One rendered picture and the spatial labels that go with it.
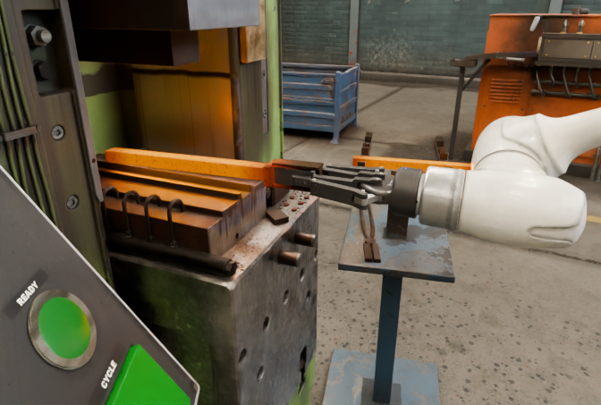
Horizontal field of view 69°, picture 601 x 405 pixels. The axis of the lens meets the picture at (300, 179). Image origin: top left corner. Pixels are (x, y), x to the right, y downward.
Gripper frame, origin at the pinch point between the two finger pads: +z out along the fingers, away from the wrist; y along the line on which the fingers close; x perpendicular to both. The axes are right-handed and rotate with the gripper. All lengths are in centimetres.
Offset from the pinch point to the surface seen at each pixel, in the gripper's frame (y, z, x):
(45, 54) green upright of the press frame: -20.9, 26.6, 20.0
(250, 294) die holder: -10.6, 3.4, -17.6
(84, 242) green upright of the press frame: -22.7, 23.9, -6.3
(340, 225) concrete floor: 179, 43, -104
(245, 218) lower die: -0.8, 9.5, -9.6
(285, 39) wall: 796, 356, -36
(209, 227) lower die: -11.9, 9.5, -6.0
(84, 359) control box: -46.3, -3.4, 2.9
